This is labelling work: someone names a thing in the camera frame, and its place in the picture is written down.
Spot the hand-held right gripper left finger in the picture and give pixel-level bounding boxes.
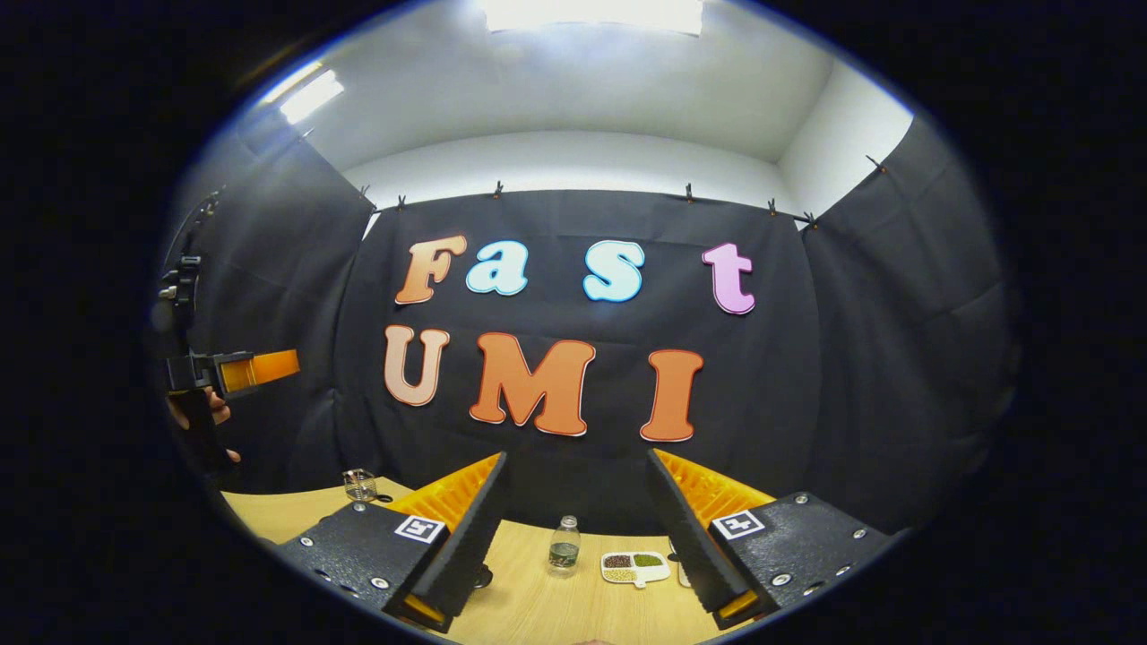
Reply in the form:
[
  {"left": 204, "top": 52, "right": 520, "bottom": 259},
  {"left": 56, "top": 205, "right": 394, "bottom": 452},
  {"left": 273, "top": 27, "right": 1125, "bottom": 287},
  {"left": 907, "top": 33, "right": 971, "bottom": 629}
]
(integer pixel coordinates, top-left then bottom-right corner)
[{"left": 278, "top": 451, "right": 512, "bottom": 634}]

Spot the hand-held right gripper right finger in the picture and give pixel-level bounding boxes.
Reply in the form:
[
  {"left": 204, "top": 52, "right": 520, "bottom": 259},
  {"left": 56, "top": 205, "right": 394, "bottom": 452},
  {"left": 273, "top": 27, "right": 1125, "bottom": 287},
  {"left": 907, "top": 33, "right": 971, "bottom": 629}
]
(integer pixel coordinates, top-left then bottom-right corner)
[{"left": 647, "top": 448, "right": 900, "bottom": 632}]

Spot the row of black clips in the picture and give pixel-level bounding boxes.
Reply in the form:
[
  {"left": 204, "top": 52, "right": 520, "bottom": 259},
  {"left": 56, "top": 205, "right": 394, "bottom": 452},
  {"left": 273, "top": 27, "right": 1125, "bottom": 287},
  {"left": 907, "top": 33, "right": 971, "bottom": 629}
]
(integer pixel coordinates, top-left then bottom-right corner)
[{"left": 358, "top": 157, "right": 884, "bottom": 225}]

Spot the black backdrop cloth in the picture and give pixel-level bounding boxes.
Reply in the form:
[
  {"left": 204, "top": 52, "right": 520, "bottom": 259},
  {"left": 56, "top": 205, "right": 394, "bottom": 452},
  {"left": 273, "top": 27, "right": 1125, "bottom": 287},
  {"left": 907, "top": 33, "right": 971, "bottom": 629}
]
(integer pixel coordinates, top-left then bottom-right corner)
[{"left": 152, "top": 107, "right": 1022, "bottom": 538}]

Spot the small ceiling light panel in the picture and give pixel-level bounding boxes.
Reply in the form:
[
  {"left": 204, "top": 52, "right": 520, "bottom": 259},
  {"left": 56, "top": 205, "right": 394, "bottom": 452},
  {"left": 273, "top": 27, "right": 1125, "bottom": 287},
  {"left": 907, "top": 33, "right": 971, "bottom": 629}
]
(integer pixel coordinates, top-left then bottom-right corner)
[{"left": 278, "top": 70, "right": 346, "bottom": 126}]

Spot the clear plastic water bottle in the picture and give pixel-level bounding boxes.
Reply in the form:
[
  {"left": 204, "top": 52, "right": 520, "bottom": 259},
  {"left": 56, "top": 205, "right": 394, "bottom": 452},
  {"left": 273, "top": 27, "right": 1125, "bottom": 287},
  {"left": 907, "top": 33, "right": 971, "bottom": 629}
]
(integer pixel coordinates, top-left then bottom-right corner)
[{"left": 548, "top": 514, "right": 582, "bottom": 580}]

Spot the white divided plate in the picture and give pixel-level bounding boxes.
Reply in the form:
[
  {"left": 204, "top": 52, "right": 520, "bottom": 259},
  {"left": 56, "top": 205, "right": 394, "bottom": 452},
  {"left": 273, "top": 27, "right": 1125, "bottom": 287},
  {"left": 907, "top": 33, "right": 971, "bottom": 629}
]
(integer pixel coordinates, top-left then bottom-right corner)
[{"left": 599, "top": 550, "right": 672, "bottom": 590}]

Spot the large ceiling light panel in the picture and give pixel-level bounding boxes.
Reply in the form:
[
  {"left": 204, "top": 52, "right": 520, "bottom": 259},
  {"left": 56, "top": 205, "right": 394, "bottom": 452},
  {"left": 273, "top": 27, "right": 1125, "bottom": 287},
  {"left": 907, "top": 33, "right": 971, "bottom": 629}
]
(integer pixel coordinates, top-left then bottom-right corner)
[{"left": 484, "top": 0, "right": 704, "bottom": 37}]

